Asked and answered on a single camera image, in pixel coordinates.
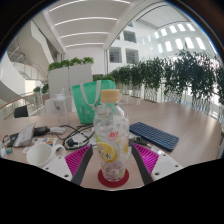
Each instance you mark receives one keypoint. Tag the colourful sticker sheet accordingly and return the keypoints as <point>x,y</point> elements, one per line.
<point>43,141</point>

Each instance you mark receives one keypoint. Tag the small blue object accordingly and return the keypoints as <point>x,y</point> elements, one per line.
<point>8,150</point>

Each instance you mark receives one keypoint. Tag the black pouch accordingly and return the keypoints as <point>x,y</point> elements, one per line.
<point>41,130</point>

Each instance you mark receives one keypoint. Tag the white chair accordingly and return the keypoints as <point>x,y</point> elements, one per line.
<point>50,106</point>

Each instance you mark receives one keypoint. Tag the white packet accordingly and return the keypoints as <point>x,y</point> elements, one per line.
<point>158,152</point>

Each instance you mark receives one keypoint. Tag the green plants on cabinet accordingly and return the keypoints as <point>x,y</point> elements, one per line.
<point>71,62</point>

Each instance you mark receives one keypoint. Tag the white power adapter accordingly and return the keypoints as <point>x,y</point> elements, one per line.
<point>58,130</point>

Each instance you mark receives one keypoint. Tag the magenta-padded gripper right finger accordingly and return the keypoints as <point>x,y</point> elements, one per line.
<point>148,159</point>

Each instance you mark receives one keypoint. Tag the clear plastic drink bottle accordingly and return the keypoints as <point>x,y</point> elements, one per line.
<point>111,133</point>

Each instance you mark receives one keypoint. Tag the green tote bag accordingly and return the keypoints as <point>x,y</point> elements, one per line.
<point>83,103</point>

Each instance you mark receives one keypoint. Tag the black notebook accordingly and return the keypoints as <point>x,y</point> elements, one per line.
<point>10,138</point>

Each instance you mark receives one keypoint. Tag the white cup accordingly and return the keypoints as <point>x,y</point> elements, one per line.
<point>41,155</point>

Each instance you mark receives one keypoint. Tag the clear shaker bottle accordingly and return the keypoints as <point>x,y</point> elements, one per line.
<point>61,108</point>

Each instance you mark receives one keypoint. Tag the black chair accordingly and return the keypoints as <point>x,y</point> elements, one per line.
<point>21,111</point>

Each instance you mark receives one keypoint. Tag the brown covered book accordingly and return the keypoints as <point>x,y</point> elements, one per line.
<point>26,136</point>

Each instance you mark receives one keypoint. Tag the white cabinet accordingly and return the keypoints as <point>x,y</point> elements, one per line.
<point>70,80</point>

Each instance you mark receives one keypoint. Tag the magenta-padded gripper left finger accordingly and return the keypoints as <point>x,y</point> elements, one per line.
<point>77,160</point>

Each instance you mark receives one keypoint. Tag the small potted plants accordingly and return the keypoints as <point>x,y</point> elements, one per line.
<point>41,89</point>

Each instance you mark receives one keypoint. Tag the flat round red coaster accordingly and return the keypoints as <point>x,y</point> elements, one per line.
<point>101,180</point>

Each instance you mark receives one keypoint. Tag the green plant hedge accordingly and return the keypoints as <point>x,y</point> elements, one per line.
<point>173,76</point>

